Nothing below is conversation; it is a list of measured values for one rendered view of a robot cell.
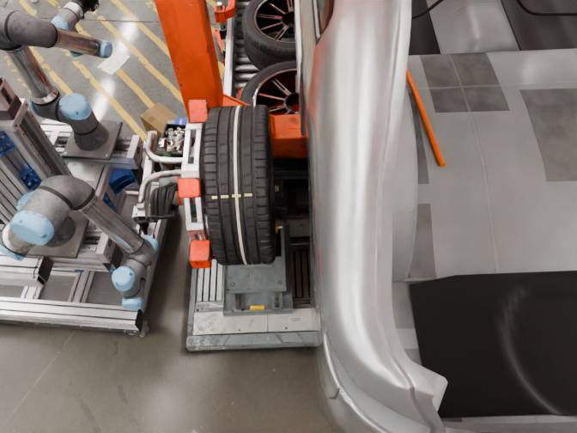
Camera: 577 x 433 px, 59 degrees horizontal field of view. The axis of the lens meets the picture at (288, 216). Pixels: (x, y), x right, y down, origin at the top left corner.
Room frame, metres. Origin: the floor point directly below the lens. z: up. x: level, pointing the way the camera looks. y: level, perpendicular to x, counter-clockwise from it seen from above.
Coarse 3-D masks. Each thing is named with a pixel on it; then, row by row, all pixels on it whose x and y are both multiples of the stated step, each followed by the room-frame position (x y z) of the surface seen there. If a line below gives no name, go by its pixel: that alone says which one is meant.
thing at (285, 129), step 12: (228, 96) 1.74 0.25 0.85; (276, 120) 1.73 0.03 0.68; (288, 120) 1.73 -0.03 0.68; (276, 132) 1.65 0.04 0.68; (288, 132) 1.65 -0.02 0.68; (300, 132) 1.64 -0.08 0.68; (276, 144) 1.61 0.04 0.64; (288, 144) 1.61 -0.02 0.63; (300, 144) 1.61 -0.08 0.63; (276, 156) 1.61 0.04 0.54; (288, 156) 1.61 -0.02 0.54; (300, 156) 1.61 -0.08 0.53
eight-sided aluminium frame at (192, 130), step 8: (192, 128) 1.32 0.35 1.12; (200, 128) 1.31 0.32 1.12; (192, 136) 1.30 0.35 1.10; (200, 136) 1.27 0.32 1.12; (200, 144) 1.24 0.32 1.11; (184, 152) 1.20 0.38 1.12; (200, 152) 1.21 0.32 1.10; (184, 160) 1.16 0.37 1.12; (200, 160) 1.18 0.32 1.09; (184, 168) 1.12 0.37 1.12; (192, 168) 1.12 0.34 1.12; (200, 168) 1.14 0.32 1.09; (184, 176) 1.10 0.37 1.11; (192, 176) 1.10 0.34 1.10; (200, 176) 1.11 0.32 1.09; (200, 200) 1.03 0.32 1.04; (200, 208) 1.01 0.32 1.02; (192, 216) 1.01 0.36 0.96; (200, 216) 0.99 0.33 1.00; (192, 224) 0.97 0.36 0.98; (200, 224) 0.97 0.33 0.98; (192, 232) 0.96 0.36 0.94; (200, 232) 0.96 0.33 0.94; (208, 232) 1.14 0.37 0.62; (192, 240) 0.96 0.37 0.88
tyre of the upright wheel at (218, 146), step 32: (224, 128) 1.25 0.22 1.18; (256, 128) 1.25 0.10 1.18; (224, 160) 1.12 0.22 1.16; (256, 160) 1.12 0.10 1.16; (224, 192) 1.02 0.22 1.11; (256, 192) 1.01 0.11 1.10; (224, 224) 0.94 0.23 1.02; (256, 224) 0.94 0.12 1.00; (224, 256) 0.89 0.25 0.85; (256, 256) 0.89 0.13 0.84
